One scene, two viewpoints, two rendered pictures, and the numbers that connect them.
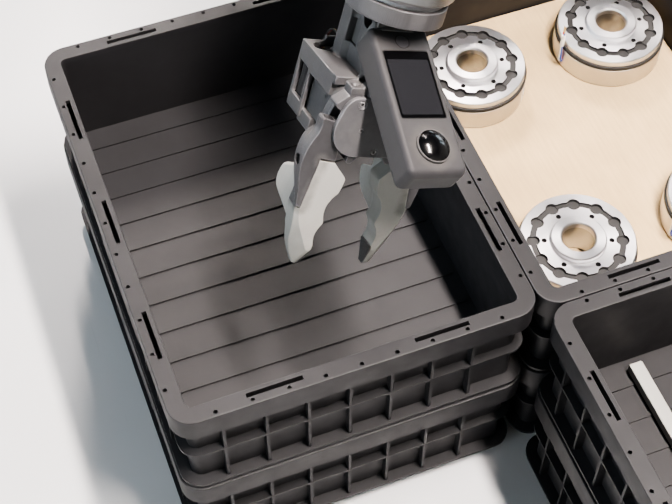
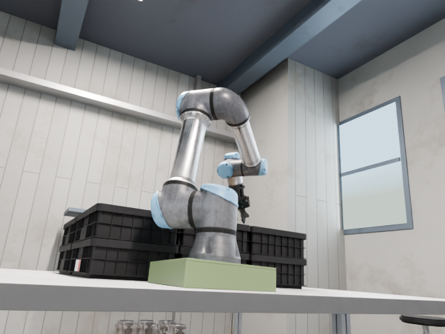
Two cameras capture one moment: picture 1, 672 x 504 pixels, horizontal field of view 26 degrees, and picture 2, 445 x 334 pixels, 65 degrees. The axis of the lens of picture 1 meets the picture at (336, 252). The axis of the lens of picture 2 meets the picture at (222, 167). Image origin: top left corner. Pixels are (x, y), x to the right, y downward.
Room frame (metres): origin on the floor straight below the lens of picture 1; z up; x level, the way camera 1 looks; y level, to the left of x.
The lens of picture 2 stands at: (2.35, -0.37, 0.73)
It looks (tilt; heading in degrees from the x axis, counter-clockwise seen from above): 17 degrees up; 171
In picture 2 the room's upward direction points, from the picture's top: 4 degrees clockwise
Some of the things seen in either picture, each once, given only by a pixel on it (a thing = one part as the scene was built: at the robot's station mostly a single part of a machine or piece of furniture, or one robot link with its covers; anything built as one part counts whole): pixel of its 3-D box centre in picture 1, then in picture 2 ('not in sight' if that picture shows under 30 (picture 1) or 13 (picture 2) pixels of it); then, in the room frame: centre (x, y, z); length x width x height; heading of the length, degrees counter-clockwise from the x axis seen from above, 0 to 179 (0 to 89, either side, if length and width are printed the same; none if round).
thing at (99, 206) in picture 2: not in sight; (126, 219); (0.96, -0.51, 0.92); 0.40 x 0.30 x 0.02; 21
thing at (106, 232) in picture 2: not in sight; (124, 232); (0.96, -0.51, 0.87); 0.40 x 0.30 x 0.11; 21
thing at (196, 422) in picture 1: (276, 181); (253, 236); (0.74, 0.05, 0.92); 0.40 x 0.30 x 0.02; 21
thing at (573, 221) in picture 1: (578, 239); not in sight; (0.73, -0.21, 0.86); 0.05 x 0.05 x 0.01
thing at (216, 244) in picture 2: not in sight; (215, 247); (1.32, -0.21, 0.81); 0.15 x 0.15 x 0.10
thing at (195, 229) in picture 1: (278, 218); (253, 247); (0.74, 0.05, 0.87); 0.40 x 0.30 x 0.11; 21
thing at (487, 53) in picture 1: (471, 62); not in sight; (0.93, -0.13, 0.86); 0.05 x 0.05 x 0.01
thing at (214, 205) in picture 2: not in sight; (216, 208); (1.32, -0.22, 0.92); 0.13 x 0.12 x 0.14; 62
